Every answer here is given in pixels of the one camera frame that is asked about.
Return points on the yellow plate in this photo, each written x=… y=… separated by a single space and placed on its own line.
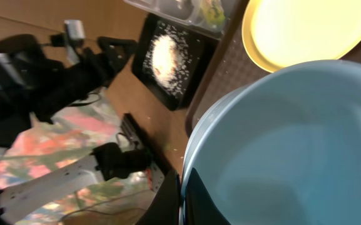
x=281 y=33

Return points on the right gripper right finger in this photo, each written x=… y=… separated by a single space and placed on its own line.
x=199 y=206

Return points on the clear plastic bin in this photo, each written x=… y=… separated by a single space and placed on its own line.
x=187 y=13

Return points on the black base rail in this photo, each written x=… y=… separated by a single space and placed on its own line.
x=139 y=139

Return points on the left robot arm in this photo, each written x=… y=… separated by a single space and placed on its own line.
x=30 y=83

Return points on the green orange snack wrapper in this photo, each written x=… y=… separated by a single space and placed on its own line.
x=212 y=12

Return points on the light blue bowl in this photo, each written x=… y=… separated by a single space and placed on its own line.
x=285 y=149

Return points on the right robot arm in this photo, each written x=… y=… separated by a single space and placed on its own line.
x=107 y=162

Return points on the rice grains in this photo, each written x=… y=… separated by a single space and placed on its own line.
x=168 y=58

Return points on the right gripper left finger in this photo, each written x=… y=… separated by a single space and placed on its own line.
x=164 y=209

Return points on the black rectangular tray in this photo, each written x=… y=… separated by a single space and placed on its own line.
x=201 y=49

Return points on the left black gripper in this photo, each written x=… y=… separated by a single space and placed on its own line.
x=93 y=71

